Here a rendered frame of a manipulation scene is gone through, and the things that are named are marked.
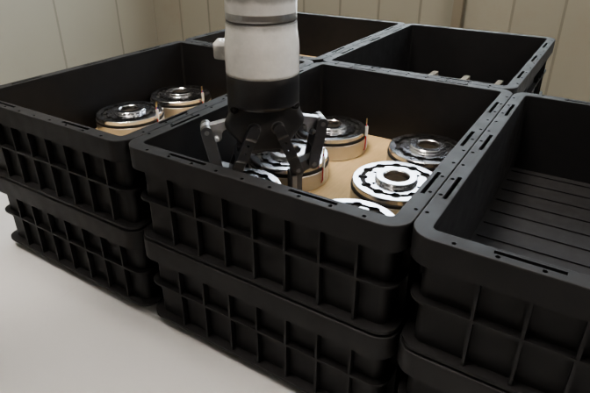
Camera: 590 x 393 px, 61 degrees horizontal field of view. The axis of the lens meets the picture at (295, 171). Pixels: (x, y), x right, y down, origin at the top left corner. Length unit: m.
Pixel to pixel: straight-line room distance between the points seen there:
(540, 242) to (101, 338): 0.50
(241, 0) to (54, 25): 2.34
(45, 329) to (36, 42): 2.15
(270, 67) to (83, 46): 2.46
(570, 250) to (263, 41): 0.37
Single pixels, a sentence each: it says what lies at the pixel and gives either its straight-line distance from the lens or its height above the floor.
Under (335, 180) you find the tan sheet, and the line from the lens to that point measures 0.65.
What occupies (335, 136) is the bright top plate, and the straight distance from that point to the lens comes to 0.70.
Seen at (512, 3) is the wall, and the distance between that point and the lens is 2.46.
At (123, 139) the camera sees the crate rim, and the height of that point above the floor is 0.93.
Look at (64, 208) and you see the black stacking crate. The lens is 0.68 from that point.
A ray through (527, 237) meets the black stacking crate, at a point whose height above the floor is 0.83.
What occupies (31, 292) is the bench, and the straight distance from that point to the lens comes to 0.75.
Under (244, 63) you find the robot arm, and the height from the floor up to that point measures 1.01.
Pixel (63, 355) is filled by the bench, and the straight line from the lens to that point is 0.64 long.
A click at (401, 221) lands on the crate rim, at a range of 0.38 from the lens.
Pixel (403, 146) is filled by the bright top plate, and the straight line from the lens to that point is 0.68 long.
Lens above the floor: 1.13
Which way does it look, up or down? 26 degrees down
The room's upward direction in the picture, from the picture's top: straight up
